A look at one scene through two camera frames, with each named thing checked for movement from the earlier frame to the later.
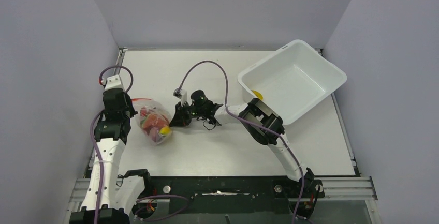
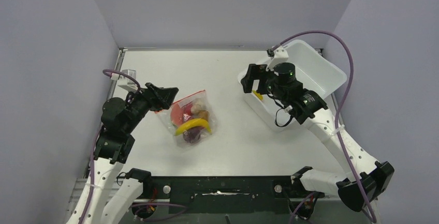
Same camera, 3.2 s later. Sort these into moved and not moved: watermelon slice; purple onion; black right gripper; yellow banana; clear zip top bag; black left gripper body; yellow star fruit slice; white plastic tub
Moved: purple onion; watermelon slice; black right gripper; clear zip top bag; black left gripper body; yellow banana
Not moved: white plastic tub; yellow star fruit slice
